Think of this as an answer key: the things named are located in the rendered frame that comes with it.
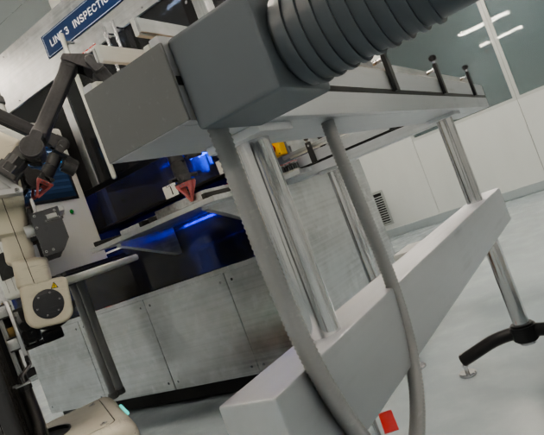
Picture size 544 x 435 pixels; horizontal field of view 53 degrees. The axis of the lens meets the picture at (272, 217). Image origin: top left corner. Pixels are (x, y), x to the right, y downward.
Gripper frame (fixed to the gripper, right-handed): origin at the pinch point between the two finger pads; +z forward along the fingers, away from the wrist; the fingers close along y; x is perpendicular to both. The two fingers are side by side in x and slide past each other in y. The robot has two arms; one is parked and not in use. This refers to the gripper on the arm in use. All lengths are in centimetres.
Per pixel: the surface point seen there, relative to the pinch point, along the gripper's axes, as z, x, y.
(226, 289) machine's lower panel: 40, 31, 38
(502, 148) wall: 36, -40, 498
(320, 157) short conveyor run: 1, -32, 49
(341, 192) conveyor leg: 18, -33, 53
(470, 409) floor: 91, -71, -4
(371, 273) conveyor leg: 54, -33, 52
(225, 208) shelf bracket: 7.1, -2.4, 14.6
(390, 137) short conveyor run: 5, -63, 48
